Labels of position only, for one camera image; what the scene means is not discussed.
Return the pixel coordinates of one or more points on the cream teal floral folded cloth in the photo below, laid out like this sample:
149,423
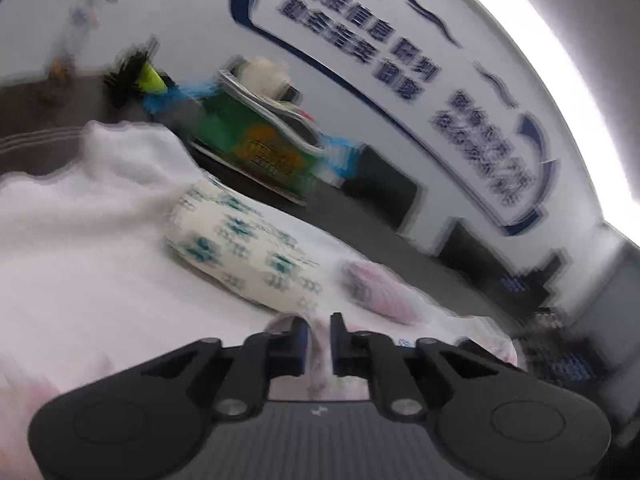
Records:
222,234

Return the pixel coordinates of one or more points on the green zipper storage bag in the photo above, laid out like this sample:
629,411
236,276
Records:
270,141

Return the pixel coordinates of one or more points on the pink floral garment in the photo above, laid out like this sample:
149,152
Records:
310,349

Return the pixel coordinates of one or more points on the black office chair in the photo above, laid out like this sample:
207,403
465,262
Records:
381,186
518,292

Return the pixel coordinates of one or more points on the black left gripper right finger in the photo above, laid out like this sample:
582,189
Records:
375,358

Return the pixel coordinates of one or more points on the blue wall sign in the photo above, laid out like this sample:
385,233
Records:
506,174

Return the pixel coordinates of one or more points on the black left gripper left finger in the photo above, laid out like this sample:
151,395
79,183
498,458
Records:
261,358

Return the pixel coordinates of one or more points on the white fluffy blanket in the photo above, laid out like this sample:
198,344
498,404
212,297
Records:
93,280

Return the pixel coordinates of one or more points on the yellow-green black object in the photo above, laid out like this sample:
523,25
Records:
134,76

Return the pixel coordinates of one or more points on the cream cloth on chair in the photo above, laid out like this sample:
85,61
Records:
265,78

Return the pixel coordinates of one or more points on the pink folded cloth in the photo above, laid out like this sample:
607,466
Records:
379,290

